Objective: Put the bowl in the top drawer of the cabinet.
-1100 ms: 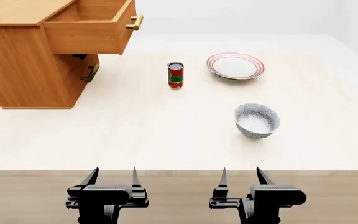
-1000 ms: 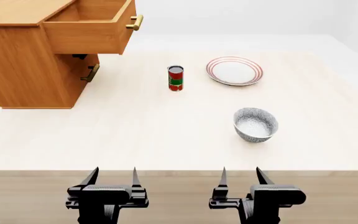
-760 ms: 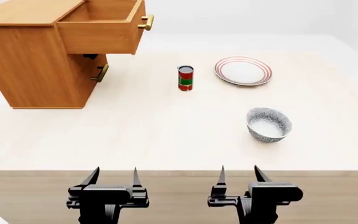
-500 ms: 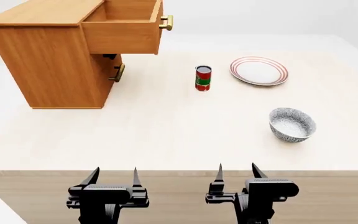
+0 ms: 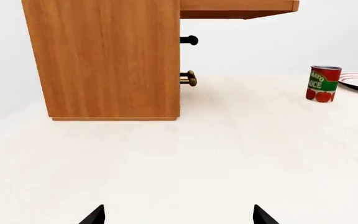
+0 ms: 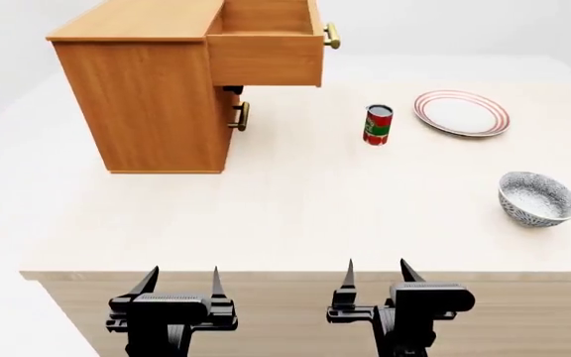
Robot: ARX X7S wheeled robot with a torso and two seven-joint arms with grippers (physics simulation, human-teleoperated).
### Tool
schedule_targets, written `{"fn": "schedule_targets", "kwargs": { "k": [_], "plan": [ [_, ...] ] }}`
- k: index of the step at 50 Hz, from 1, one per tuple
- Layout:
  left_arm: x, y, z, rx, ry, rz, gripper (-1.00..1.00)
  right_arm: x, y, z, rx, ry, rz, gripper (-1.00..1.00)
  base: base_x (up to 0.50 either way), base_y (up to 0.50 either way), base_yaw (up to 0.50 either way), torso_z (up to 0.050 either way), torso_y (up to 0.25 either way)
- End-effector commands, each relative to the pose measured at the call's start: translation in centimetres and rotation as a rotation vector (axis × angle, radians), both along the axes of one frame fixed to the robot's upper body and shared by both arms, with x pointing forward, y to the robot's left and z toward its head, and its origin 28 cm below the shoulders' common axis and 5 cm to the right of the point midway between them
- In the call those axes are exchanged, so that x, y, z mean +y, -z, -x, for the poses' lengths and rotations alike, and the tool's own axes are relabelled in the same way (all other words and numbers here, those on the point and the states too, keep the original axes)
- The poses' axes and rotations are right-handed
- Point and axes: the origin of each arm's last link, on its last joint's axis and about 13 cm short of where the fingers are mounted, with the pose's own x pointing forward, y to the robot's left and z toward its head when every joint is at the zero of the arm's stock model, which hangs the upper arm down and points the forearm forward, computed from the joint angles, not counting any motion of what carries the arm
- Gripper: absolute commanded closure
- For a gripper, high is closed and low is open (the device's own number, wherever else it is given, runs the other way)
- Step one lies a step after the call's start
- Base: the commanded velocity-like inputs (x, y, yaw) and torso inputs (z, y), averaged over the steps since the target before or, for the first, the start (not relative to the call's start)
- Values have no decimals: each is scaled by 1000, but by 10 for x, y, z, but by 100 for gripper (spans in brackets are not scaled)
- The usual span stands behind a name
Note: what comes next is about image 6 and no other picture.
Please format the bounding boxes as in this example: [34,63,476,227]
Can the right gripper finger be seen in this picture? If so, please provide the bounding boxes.
[332,258,358,307]
[399,257,427,285]

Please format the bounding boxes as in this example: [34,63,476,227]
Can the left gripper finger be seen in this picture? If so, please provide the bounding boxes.
[209,265,228,300]
[127,265,161,299]

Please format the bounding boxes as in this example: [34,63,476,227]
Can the black and white patterned bowl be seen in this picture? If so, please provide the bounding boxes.
[497,170,571,229]

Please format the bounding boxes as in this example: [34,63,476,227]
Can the wooden cabinet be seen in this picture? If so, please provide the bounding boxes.
[46,0,245,176]

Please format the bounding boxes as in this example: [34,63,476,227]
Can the open wooden drawer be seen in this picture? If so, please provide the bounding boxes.
[205,0,326,89]

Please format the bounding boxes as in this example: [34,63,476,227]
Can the red tomato sauce can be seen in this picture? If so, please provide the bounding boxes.
[362,103,395,149]

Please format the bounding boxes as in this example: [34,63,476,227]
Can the white plate with red rings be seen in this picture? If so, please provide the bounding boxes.
[412,89,512,140]

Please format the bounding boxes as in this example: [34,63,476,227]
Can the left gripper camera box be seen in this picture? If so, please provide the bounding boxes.
[132,292,211,318]

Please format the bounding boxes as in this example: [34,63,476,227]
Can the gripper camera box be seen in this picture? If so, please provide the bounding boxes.
[132,292,211,318]
[389,281,477,321]

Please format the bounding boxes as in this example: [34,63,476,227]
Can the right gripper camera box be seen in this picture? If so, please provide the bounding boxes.
[389,281,477,321]

